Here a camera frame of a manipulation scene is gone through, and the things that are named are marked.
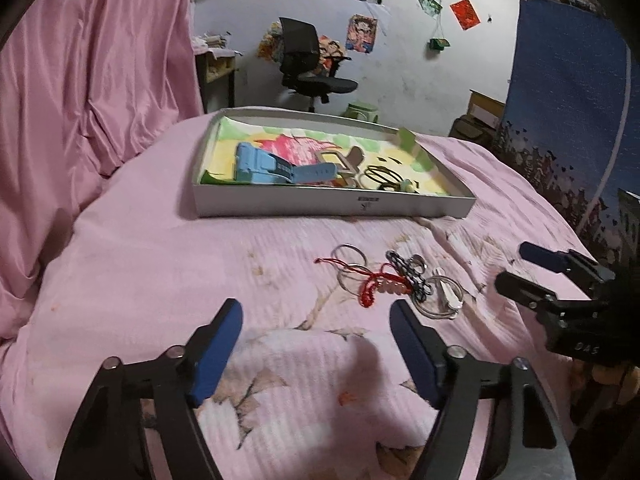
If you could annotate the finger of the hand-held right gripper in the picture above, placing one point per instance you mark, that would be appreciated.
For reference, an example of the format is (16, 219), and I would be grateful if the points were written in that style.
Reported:
(520, 287)
(542, 256)

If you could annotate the cartoon wall poster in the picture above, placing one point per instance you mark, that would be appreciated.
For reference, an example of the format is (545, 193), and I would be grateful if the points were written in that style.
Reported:
(362, 33)

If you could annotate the thin silver bangle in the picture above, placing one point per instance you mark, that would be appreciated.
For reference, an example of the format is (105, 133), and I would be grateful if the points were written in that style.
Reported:
(341, 280)
(336, 252)

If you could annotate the pink satin curtain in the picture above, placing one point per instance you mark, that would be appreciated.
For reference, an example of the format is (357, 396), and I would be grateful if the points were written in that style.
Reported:
(100, 60)

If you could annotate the blue printed cloth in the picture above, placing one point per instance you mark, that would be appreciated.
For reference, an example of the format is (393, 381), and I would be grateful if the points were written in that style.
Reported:
(560, 85)

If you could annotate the dark bag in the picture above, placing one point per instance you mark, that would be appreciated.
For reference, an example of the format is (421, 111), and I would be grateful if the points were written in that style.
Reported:
(470, 130)

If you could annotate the brown cardboard box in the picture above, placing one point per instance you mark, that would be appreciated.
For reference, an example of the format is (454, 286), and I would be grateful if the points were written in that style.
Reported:
(485, 107)

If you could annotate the colourful flower bundle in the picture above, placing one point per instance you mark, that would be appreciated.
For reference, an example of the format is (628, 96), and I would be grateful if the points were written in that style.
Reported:
(269, 42)

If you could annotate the person's right hand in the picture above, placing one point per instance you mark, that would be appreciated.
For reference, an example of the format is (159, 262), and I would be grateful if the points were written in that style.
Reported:
(610, 375)

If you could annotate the black office chair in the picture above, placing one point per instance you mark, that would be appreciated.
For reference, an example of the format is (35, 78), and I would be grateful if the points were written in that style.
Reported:
(300, 45)

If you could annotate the green plastic stool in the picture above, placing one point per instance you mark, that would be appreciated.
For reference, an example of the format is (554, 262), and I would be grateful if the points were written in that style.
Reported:
(361, 110)

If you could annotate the pink floral blanket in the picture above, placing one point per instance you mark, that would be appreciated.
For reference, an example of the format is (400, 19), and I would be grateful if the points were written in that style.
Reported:
(200, 260)

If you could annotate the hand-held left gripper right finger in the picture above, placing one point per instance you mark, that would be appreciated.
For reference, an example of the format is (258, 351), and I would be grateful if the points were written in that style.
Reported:
(415, 345)

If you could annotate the silver bangle with pendant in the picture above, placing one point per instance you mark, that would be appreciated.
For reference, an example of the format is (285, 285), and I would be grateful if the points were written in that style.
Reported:
(447, 294)

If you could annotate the beige wooden clip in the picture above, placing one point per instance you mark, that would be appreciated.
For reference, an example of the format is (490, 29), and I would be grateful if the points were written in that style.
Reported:
(352, 156)

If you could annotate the wooden desk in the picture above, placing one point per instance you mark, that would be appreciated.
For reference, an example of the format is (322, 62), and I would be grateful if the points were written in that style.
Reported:
(215, 67)

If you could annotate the orange cartoon poster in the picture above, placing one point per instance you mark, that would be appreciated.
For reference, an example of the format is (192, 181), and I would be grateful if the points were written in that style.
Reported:
(330, 52)

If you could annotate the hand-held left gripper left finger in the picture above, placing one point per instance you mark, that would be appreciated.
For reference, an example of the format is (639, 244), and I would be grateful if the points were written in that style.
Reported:
(217, 355)

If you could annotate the green wall photo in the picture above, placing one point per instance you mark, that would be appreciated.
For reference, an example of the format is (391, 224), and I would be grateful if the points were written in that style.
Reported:
(428, 2)

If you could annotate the red wall card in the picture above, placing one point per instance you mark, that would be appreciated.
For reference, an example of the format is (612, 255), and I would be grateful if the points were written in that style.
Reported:
(465, 14)

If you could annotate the green hanging box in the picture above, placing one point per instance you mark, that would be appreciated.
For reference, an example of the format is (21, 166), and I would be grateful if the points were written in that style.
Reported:
(438, 45)

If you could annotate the grey cardboard box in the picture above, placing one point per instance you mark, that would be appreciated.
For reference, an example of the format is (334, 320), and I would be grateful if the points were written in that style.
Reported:
(300, 205)

